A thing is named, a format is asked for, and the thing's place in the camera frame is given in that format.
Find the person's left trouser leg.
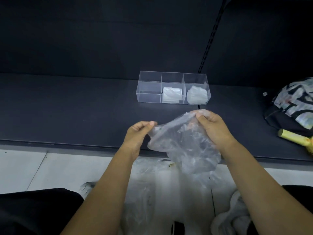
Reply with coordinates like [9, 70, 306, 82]
[0, 188, 85, 235]

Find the person's right forearm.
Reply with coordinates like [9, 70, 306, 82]
[218, 138, 313, 235]

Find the person's right hand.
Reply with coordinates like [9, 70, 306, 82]
[195, 111, 237, 152]

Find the person's trouser leg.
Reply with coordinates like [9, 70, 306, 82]
[0, 188, 85, 235]
[281, 185, 313, 219]

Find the person's white left shoe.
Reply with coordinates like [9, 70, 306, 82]
[79, 181, 97, 199]

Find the crumpled clear plastic sheet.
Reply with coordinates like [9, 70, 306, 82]
[119, 158, 236, 235]

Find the person's left forearm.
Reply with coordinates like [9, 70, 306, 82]
[60, 142, 142, 235]

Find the flat white folded packet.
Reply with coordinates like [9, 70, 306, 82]
[162, 87, 183, 104]

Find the black slotted shelf upright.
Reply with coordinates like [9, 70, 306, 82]
[198, 0, 228, 74]

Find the person's white right shoe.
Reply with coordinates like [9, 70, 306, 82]
[210, 189, 253, 235]

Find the person's white shoe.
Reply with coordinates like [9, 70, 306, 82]
[210, 189, 253, 235]
[79, 181, 97, 199]

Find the dark shelf board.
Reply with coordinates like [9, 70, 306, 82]
[0, 72, 313, 162]

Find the crumpled white folded packet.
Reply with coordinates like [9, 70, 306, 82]
[186, 85, 208, 105]

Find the clear plastic bag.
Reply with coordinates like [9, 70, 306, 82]
[147, 109, 222, 174]

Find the small black round object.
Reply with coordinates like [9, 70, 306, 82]
[171, 221, 185, 235]

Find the person's right trouser leg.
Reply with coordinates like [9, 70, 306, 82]
[281, 185, 313, 219]

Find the black graffiti print bag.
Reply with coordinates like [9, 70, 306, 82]
[263, 78, 313, 138]

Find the person's left hand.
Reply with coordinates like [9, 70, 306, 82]
[125, 120, 158, 157]

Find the clear acrylic compartment box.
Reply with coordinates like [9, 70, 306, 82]
[136, 71, 212, 105]

